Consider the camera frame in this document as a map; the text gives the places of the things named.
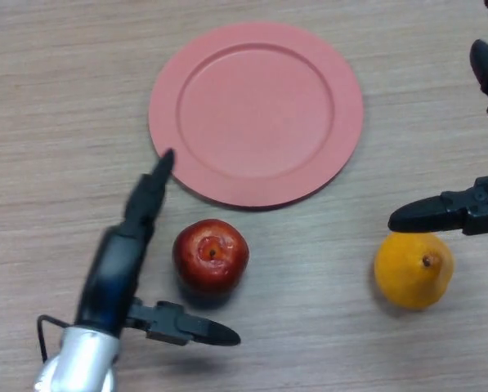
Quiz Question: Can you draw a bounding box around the red apple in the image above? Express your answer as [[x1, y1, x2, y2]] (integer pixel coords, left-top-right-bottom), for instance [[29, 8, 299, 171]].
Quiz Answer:
[[172, 218, 251, 294]]

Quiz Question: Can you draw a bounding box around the yellow pear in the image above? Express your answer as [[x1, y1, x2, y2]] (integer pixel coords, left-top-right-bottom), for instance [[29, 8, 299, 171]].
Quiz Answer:
[[374, 230, 455, 310]]

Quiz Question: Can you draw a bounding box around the pink round plate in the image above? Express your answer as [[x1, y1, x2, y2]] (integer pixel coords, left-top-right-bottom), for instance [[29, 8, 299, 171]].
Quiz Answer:
[[148, 22, 365, 212]]

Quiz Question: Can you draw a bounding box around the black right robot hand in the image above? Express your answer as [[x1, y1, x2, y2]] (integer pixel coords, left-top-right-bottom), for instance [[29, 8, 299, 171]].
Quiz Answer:
[[387, 0, 488, 237]]

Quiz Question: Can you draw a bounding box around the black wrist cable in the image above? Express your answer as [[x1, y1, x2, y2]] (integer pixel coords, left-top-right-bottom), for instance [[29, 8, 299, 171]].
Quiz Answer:
[[36, 314, 72, 364]]

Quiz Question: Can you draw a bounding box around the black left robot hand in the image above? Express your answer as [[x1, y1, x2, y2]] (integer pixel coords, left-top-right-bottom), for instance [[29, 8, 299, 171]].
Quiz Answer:
[[74, 147, 242, 348]]

